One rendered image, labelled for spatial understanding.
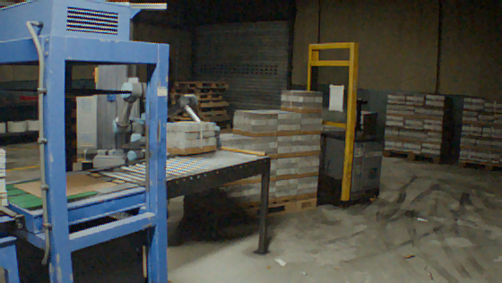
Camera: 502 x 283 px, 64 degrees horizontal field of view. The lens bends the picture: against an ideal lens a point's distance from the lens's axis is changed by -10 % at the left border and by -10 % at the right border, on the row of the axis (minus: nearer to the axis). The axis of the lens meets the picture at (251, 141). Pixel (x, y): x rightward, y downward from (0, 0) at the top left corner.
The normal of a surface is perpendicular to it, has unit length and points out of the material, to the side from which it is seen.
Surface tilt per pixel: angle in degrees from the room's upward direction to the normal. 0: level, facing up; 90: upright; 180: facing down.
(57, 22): 90
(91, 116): 90
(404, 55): 90
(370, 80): 90
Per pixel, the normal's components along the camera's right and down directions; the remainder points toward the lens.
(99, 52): 0.83, 0.11
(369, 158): 0.54, 0.14
